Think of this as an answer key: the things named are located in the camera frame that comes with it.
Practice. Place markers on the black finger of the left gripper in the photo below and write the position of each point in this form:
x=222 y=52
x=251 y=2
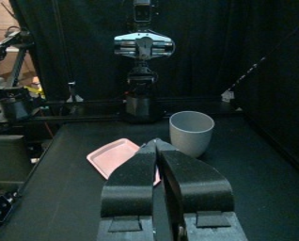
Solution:
x=149 y=47
x=139 y=47

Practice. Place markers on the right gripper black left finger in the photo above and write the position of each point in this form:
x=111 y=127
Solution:
x=129 y=185

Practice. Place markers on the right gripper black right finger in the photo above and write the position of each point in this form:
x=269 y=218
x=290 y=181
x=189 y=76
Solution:
x=198 y=185

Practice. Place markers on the pink square plate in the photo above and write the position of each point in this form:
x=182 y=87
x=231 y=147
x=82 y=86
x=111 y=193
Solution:
x=113 y=155

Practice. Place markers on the grey plastic cup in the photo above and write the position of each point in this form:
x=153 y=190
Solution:
x=191 y=133

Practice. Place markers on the white tag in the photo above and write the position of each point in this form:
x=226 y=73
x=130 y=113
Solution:
x=227 y=95

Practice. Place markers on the yellow object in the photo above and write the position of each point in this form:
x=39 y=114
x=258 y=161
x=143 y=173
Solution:
x=35 y=88

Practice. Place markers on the black tripod stand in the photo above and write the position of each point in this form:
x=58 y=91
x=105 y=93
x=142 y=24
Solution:
x=15 y=53

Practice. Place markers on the dark grey box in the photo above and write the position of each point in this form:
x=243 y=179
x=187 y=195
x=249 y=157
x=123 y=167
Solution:
x=7 y=158

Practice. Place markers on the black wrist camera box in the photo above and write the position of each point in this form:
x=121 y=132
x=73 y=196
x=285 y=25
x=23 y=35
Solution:
x=142 y=12

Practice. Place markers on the black frame bar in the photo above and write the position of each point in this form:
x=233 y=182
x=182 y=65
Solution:
x=94 y=117

